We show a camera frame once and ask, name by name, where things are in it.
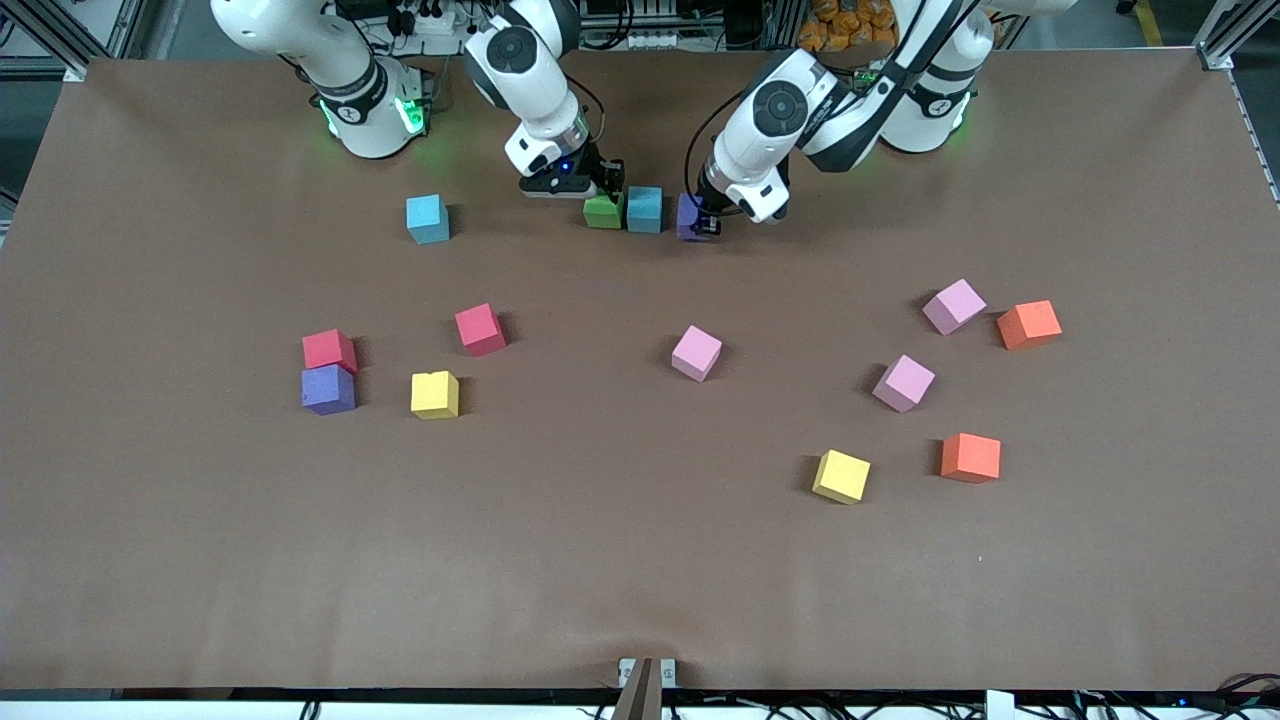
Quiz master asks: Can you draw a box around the white power strip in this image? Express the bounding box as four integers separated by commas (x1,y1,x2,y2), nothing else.
385,0,471,37

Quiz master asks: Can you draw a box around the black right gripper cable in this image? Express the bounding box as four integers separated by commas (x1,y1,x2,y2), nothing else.
575,75,607,151

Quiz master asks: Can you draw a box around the aluminium frame profile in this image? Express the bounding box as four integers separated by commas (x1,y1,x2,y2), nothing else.
0,0,151,83
1192,0,1280,73

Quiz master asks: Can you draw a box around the orange foam block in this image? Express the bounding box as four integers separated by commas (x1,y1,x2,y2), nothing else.
996,300,1063,352
940,432,1002,485

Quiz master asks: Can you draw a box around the camera mount post with bracket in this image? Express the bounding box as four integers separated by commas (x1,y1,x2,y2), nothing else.
617,656,678,720

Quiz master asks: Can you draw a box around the aluminium table edge rail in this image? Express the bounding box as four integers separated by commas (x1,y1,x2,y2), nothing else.
1226,68,1280,209

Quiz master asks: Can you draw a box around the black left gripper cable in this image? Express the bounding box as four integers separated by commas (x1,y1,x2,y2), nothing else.
685,90,751,201

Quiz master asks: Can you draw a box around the orange crinkled bag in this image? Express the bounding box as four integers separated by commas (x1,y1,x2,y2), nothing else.
797,0,901,53

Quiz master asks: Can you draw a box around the white electrical box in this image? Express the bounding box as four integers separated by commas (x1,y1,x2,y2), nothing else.
580,0,681,51

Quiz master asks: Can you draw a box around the cyan foam block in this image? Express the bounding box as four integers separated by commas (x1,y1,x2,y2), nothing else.
626,186,664,235
405,194,451,246

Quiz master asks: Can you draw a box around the pink foam block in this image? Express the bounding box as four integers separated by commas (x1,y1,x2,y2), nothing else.
921,278,988,337
670,324,724,384
871,353,937,414

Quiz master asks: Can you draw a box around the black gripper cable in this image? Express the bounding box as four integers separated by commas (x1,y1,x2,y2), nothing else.
575,75,607,151
685,90,751,201

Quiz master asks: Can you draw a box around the red foam block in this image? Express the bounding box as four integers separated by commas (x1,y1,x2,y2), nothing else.
454,302,507,358
302,328,359,376

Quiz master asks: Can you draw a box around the brown table cover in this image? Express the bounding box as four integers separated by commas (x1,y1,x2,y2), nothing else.
0,50,1280,693

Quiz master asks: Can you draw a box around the notched yellow foam block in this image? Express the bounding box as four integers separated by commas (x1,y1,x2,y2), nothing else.
410,370,461,421

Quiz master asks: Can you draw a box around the purple foam block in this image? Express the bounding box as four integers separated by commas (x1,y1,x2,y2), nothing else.
300,364,357,417
676,192,713,244

